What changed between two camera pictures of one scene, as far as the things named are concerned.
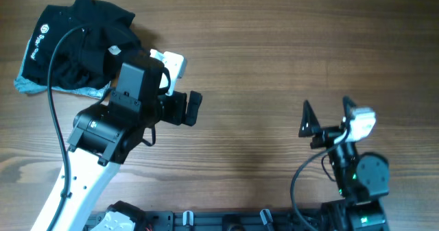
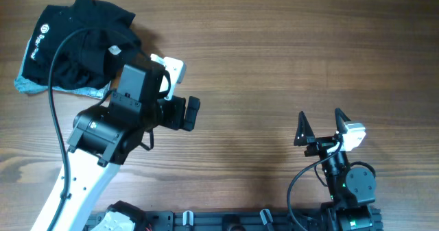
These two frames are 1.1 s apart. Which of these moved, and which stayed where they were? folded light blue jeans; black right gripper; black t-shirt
Moved: black right gripper
Stayed: black t-shirt; folded light blue jeans
